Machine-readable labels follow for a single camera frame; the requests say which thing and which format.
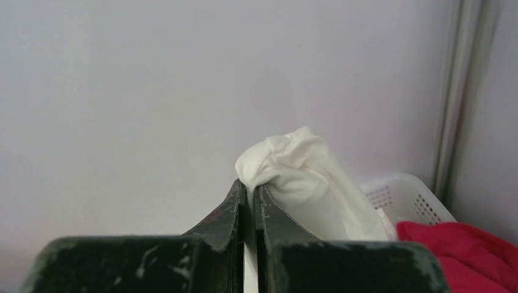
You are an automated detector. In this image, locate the white printed t-shirt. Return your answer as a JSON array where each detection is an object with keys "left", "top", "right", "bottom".
[{"left": 235, "top": 126, "right": 396, "bottom": 292}]

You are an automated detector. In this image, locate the white plastic basket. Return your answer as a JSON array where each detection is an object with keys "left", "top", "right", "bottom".
[{"left": 360, "top": 173, "right": 456, "bottom": 225}]

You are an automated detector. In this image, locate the pink crumpled t-shirt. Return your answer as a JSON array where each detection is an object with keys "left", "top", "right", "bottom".
[{"left": 397, "top": 222, "right": 517, "bottom": 292}]

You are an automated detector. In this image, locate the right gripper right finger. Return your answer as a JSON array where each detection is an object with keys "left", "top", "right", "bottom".
[{"left": 254, "top": 186, "right": 451, "bottom": 292}]

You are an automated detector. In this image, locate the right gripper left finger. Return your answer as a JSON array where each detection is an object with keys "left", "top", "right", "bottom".
[{"left": 21, "top": 181, "right": 246, "bottom": 292}]

